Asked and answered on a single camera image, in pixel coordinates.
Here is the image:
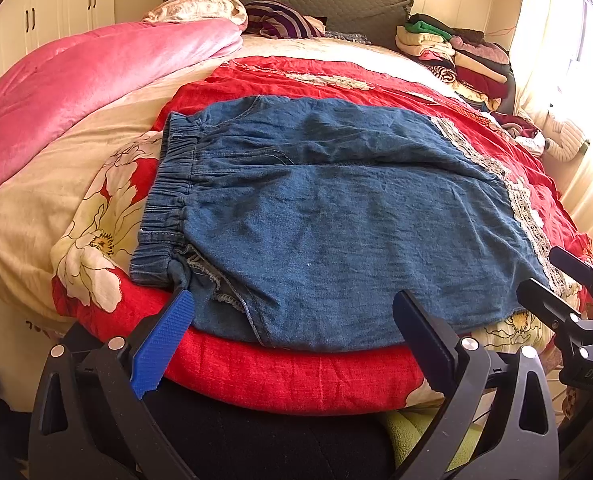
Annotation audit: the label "blue denim pants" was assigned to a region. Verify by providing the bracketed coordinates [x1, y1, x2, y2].
[129, 96, 554, 352]

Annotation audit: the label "green fleece clothing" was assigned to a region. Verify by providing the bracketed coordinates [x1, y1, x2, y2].
[383, 406, 483, 472]

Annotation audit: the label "red floral bedspread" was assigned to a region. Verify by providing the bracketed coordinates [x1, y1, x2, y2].
[50, 55, 593, 414]

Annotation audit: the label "stack of folded clothes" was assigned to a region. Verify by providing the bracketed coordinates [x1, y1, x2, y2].
[395, 13, 515, 114]

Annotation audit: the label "cream curtain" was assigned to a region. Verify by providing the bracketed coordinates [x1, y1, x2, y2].
[510, 0, 593, 250]

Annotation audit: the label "pink velvet quilt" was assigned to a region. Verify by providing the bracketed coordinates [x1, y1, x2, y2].
[0, 18, 242, 185]

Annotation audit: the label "floral cream pillow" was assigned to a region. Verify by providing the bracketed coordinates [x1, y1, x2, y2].
[142, 0, 249, 29]

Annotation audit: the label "purple striped garment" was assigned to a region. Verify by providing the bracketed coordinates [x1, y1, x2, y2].
[246, 0, 325, 39]

